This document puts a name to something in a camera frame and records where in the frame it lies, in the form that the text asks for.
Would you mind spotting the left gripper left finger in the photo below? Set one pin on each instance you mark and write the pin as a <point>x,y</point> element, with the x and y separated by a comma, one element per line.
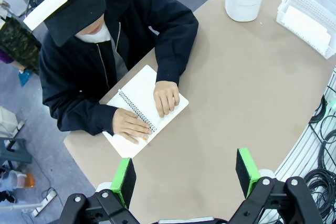
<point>123,182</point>

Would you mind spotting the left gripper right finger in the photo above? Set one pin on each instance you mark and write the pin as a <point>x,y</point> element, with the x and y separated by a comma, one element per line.
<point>246,171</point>

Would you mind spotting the white spiral notebook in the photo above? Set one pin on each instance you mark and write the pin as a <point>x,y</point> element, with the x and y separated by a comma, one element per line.
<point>141,87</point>

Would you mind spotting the person's right hand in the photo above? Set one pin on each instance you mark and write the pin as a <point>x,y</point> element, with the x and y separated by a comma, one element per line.
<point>126,124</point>

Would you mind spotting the person's left hand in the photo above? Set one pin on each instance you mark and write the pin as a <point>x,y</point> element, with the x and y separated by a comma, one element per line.
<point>165,95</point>

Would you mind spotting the white power strip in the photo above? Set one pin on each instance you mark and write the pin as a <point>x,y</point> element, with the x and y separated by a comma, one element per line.
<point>44,203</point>

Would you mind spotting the glass vessel with amber liquid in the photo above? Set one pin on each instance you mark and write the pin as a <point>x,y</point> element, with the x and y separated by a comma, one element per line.
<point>22,180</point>

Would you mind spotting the grey stool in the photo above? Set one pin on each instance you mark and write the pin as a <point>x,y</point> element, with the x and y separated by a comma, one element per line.
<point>15,155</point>

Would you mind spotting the person in black jacket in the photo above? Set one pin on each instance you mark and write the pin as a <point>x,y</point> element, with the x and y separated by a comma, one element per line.
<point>78,77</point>

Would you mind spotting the white storage crate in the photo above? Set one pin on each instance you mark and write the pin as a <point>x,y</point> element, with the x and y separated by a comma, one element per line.
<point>6,120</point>

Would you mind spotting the teal plastic piece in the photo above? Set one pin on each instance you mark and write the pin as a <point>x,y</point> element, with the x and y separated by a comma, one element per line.
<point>25,77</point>

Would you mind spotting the white face mask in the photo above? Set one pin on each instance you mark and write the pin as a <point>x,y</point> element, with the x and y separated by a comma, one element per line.
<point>94,36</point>

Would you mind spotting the black cap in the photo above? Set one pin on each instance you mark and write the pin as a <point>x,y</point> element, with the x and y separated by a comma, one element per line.
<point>78,11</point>

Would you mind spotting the white head camera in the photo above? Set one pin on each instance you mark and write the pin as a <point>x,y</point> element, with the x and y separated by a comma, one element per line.
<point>44,9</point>

